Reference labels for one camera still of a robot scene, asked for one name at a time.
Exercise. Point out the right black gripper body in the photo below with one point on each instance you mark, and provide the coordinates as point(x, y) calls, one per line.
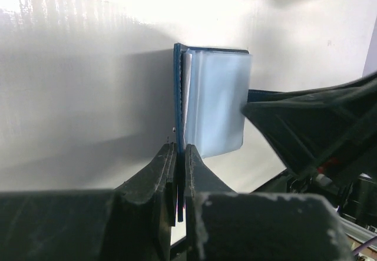
point(348, 183)

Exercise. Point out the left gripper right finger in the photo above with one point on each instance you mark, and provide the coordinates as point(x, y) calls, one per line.
point(225, 225)

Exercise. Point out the blue card holder wallet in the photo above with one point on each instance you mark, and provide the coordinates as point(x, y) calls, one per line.
point(210, 87)

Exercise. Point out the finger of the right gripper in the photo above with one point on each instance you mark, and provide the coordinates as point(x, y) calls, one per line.
point(331, 129)

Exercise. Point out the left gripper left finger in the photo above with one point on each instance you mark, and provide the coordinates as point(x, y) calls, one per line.
point(130, 222)

